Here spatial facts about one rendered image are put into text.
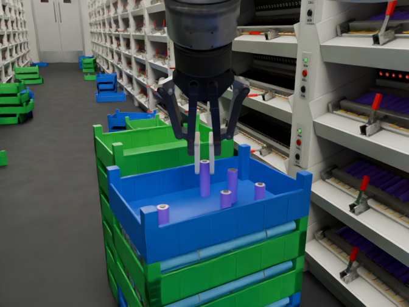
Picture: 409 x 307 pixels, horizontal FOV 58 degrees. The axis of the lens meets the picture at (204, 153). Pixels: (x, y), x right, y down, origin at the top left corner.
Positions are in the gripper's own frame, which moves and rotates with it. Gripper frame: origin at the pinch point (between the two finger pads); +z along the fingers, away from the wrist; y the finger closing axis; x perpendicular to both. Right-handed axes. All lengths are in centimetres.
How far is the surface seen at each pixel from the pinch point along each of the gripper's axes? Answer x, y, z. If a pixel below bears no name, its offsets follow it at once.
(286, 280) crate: -10.9, 14.9, 21.2
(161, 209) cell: -11.3, -5.8, 0.3
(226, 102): 91, 7, 55
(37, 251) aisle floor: 22, -58, 68
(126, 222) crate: -9.5, -12.2, 6.1
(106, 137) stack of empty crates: 28.0, -26.6, 21.1
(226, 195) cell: -6.6, 3.6, 2.6
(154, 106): 197, -47, 135
